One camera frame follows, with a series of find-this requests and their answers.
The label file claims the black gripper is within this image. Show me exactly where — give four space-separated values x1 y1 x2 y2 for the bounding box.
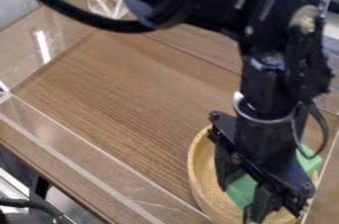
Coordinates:
208 98 316 224

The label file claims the green rectangular block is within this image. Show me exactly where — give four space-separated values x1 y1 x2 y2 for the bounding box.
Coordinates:
227 152 323 209

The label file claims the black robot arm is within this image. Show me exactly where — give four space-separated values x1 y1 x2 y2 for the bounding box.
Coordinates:
125 0 334 224

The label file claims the brown wooden bowl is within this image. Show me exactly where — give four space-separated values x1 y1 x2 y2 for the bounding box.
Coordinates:
187 124 320 224

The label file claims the black table leg bracket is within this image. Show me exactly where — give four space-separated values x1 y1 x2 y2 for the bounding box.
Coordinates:
29 175 77 224

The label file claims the clear acrylic tray wall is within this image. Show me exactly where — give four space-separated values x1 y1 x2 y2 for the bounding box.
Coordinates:
0 89 212 224

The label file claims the black cable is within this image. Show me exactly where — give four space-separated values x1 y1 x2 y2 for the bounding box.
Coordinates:
0 0 156 34

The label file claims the clear acrylic corner bracket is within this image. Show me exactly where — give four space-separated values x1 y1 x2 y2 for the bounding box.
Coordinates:
85 0 128 20

